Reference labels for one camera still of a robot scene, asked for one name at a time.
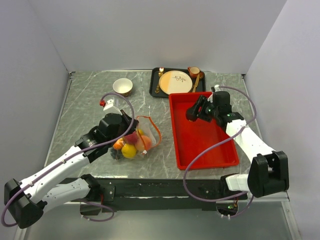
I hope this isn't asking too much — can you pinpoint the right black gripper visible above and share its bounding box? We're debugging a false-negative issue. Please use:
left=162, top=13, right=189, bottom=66
left=186, top=95, right=219, bottom=123

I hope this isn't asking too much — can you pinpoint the green orange mango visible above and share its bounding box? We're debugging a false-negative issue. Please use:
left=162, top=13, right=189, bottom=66
left=112, top=137, right=126, bottom=151

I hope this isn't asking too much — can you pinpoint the red wrinkled fruit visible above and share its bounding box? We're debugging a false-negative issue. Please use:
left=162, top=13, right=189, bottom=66
left=123, top=132, right=139, bottom=145

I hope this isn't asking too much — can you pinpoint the dark grape bunch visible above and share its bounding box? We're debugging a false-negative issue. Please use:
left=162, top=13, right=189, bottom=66
left=110, top=148, right=124, bottom=161

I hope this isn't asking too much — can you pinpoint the green yellow orange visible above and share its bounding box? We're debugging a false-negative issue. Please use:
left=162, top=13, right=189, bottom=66
left=137, top=129, right=145, bottom=136

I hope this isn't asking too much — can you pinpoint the yellow pear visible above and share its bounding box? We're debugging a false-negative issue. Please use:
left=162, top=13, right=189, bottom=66
left=121, top=143, right=137, bottom=159

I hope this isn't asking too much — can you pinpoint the peach fruit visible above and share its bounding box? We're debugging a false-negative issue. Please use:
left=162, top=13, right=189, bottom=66
left=135, top=135, right=153, bottom=152

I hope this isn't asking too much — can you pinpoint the clear zip top bag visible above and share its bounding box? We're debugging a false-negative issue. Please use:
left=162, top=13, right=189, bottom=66
left=109, top=115, right=162, bottom=161

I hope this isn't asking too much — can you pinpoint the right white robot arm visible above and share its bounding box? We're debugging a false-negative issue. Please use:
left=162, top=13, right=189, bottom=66
left=186, top=91, right=290, bottom=199

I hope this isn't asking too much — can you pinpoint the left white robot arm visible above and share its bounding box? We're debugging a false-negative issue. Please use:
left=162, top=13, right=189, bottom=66
left=4, top=110, right=139, bottom=229

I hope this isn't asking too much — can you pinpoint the red plastic bin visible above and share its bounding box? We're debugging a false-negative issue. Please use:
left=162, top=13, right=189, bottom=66
left=168, top=91, right=240, bottom=171

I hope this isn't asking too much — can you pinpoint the gold spoon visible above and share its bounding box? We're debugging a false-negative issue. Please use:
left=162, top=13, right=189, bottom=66
left=198, top=71, right=205, bottom=83

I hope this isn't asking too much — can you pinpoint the orange white plate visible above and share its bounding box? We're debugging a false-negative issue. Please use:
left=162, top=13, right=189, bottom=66
left=159, top=70, right=193, bottom=95

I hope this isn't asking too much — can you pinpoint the small brown cup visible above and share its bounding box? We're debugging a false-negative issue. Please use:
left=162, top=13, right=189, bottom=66
left=187, top=66, right=200, bottom=79

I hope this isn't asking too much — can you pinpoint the white brown bowl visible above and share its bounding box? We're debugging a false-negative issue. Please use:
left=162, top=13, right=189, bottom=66
left=112, top=78, right=133, bottom=97

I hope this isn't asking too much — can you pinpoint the gold fork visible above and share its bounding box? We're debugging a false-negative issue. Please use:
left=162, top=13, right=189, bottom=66
left=154, top=67, right=164, bottom=94

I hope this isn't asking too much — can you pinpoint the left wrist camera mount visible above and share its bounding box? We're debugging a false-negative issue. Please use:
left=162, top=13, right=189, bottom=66
left=99, top=98, right=121, bottom=114

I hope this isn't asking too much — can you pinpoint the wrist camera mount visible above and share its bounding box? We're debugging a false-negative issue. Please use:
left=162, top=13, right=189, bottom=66
left=211, top=84, right=221, bottom=93
left=99, top=98, right=121, bottom=114

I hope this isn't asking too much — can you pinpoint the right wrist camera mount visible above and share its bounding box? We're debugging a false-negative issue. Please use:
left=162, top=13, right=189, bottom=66
left=211, top=84, right=221, bottom=93

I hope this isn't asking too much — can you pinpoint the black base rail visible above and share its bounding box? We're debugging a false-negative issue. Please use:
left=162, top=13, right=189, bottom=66
left=84, top=178, right=236, bottom=212

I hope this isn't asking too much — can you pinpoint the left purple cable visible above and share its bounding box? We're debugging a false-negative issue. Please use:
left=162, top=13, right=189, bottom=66
left=0, top=92, right=136, bottom=228

